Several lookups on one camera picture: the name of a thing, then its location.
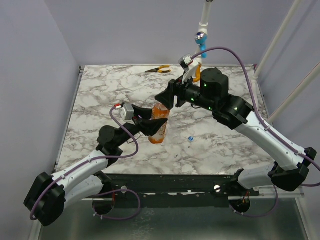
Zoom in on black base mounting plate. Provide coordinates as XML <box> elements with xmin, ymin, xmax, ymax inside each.
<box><xmin>95</xmin><ymin>171</ymin><xmax>259</xmax><ymax>209</ymax></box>

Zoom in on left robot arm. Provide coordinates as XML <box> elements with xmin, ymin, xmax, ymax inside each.
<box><xmin>23</xmin><ymin>103</ymin><xmax>168</xmax><ymax>227</ymax></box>

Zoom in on yellow handled pliers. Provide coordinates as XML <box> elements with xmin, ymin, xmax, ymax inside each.
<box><xmin>145</xmin><ymin>64</ymin><xmax>171</xmax><ymax>74</ymax></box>

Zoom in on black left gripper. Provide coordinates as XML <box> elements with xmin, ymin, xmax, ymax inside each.
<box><xmin>116</xmin><ymin>105</ymin><xmax>167</xmax><ymax>148</ymax></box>

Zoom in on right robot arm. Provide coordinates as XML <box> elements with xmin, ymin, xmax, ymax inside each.
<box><xmin>155</xmin><ymin>68</ymin><xmax>317</xmax><ymax>196</ymax></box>

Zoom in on white PVC pipe frame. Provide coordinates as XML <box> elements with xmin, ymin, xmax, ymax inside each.
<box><xmin>194</xmin><ymin>0</ymin><xmax>320</xmax><ymax>123</ymax></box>

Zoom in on orange plastic faucet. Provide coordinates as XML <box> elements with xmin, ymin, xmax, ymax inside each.
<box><xmin>193</xmin><ymin>63</ymin><xmax>202</xmax><ymax>83</ymax></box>

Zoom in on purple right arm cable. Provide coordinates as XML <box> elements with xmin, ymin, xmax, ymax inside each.
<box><xmin>191</xmin><ymin>46</ymin><xmax>320</xmax><ymax>217</ymax></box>

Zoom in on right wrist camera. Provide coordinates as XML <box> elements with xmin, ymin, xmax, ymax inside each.
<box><xmin>179</xmin><ymin>54</ymin><xmax>200</xmax><ymax>84</ymax></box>

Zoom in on orange label tea bottle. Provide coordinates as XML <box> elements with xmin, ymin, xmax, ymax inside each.
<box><xmin>148</xmin><ymin>102</ymin><xmax>170</xmax><ymax>144</ymax></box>

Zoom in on aluminium rail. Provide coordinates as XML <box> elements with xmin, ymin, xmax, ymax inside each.
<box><xmin>82</xmin><ymin>186</ymin><xmax>306</xmax><ymax>201</ymax></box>

